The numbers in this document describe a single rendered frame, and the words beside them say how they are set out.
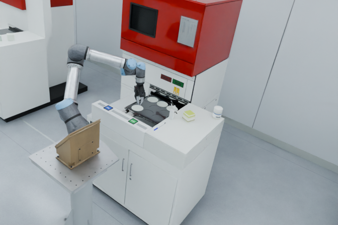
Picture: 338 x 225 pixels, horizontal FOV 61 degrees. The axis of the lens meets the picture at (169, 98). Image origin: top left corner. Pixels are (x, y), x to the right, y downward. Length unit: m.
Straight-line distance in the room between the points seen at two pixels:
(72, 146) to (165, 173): 0.69
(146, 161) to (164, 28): 1.07
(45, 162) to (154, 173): 0.76
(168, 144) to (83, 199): 0.76
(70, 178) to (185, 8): 1.45
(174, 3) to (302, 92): 2.04
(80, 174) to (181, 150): 0.66
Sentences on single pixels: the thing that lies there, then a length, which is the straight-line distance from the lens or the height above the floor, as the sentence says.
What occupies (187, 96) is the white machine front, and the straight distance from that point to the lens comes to 2.51.
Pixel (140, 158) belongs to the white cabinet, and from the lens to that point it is 2.23.
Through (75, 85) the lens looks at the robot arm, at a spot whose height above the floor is 1.20.
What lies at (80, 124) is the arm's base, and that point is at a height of 1.09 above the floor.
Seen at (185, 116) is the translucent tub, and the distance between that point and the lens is 2.23.
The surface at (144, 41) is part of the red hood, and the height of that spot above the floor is 1.38.
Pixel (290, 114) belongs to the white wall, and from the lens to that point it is 3.86.
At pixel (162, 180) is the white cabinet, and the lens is 2.19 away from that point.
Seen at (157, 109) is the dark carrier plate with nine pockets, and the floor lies 0.90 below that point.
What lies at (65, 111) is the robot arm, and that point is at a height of 1.15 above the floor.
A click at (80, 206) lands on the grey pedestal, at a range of 2.34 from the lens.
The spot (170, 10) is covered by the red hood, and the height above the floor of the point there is 1.70.
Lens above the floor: 2.18
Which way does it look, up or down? 29 degrees down
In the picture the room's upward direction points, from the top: 9 degrees clockwise
